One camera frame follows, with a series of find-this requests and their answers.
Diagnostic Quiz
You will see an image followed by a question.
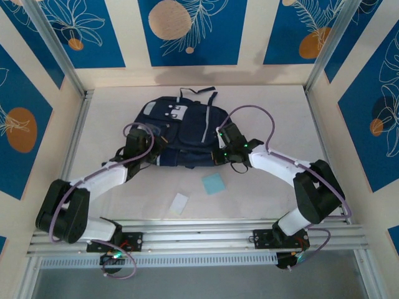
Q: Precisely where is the black control board with LED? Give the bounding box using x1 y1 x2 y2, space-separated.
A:
99 251 127 275
276 250 308 271

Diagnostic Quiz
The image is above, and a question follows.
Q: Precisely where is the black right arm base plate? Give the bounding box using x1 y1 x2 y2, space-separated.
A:
252 228 309 250

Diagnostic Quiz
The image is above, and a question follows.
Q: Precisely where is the light blue sticky note pad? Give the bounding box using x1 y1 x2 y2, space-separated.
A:
201 173 227 196

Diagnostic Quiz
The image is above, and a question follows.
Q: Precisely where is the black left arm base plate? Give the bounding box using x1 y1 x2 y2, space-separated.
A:
86 232 143 253

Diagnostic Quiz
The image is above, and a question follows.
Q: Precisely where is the white small card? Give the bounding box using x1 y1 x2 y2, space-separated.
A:
169 192 190 215

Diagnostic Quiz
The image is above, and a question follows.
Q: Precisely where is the navy blue backpack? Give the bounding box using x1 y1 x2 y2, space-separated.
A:
102 86 232 171

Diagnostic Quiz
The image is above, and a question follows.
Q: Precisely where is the aluminium frame post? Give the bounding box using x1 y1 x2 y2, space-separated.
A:
23 0 87 97
304 0 365 94

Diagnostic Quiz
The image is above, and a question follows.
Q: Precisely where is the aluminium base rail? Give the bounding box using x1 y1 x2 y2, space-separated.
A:
26 219 365 259

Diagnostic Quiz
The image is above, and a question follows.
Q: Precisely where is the aluminium side rail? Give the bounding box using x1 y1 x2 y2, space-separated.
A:
307 90 353 225
46 90 94 231

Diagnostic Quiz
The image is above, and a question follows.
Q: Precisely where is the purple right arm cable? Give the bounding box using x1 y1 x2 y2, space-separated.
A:
218 105 353 272

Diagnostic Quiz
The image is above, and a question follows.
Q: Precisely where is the grey slotted cable duct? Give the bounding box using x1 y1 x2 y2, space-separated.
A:
40 251 279 269

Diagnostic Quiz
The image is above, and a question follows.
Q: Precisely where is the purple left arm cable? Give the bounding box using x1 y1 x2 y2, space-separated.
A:
49 122 156 280

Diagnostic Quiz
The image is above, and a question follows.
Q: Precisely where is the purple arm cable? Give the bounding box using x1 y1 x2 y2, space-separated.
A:
49 122 156 280
218 105 353 272

